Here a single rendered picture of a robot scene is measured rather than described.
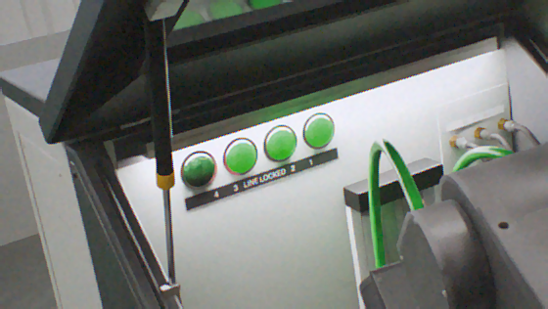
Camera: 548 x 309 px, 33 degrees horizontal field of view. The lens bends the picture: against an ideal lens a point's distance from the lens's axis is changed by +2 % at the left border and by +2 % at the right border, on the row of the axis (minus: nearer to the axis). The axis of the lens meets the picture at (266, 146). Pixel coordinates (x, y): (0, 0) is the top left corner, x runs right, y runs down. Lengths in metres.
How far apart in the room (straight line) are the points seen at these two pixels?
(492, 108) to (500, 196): 1.10
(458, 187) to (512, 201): 0.02
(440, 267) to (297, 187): 0.93
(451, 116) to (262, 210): 0.32
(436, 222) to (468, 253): 0.01
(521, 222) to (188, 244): 0.91
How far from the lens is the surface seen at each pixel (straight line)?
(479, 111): 1.40
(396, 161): 0.98
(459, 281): 0.32
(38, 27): 4.89
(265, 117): 1.16
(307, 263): 1.29
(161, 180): 0.90
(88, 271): 1.22
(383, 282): 0.77
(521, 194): 0.32
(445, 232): 0.32
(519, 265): 0.29
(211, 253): 1.21
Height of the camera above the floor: 1.75
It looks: 18 degrees down
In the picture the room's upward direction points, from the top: 10 degrees counter-clockwise
